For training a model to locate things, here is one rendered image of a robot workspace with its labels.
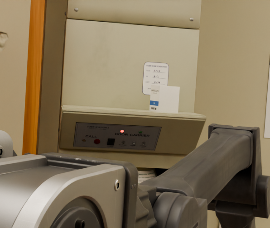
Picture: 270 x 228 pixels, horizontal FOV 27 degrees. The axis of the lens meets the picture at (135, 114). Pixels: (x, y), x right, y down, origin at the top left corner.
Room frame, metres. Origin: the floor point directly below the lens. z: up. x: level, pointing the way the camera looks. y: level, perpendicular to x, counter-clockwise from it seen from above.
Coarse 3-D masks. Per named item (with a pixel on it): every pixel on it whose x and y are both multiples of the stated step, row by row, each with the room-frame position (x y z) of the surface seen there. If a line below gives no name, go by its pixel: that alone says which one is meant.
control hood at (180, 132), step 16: (64, 112) 1.22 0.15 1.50; (80, 112) 1.22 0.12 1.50; (96, 112) 1.22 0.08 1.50; (112, 112) 1.23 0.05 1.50; (128, 112) 1.23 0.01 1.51; (144, 112) 1.24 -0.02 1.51; (160, 112) 1.27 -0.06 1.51; (64, 128) 1.25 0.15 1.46; (176, 128) 1.28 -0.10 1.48; (192, 128) 1.28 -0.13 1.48; (64, 144) 1.29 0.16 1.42; (160, 144) 1.31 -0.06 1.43; (176, 144) 1.32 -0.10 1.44; (192, 144) 1.32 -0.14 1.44
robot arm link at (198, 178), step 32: (224, 128) 0.87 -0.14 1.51; (256, 128) 0.85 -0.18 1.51; (192, 160) 0.69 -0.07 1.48; (224, 160) 0.73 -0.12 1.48; (256, 160) 0.86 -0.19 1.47; (160, 192) 0.59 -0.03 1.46; (192, 192) 0.59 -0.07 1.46; (224, 192) 0.88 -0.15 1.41; (160, 224) 0.50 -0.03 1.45; (192, 224) 0.54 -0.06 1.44
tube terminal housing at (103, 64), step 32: (64, 32) 1.41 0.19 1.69; (96, 32) 1.34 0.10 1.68; (128, 32) 1.35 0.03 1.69; (160, 32) 1.36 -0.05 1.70; (192, 32) 1.37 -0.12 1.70; (64, 64) 1.33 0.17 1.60; (96, 64) 1.34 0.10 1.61; (128, 64) 1.35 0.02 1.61; (192, 64) 1.37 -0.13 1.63; (64, 96) 1.33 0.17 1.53; (96, 96) 1.34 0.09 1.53; (128, 96) 1.35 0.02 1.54; (192, 96) 1.38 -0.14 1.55; (128, 160) 1.35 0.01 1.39; (160, 160) 1.36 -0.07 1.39
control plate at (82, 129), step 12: (84, 132) 1.26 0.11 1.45; (96, 132) 1.27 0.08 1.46; (108, 132) 1.27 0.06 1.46; (120, 132) 1.27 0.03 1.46; (132, 132) 1.28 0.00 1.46; (144, 132) 1.28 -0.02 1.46; (156, 132) 1.28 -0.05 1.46; (84, 144) 1.30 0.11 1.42; (96, 144) 1.30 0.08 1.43; (120, 144) 1.30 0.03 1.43; (132, 144) 1.31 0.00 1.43; (156, 144) 1.31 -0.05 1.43
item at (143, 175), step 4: (140, 168) 1.39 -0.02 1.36; (144, 168) 1.40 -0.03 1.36; (148, 168) 1.41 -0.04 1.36; (152, 168) 1.43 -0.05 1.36; (140, 172) 1.39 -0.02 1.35; (144, 172) 1.39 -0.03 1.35; (148, 172) 1.40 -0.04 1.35; (152, 172) 1.42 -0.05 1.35; (140, 176) 1.38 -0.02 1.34; (144, 176) 1.39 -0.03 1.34; (148, 176) 1.40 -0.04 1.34; (152, 176) 1.41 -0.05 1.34; (156, 176) 1.43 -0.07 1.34; (140, 180) 1.38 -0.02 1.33; (144, 180) 1.38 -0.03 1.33
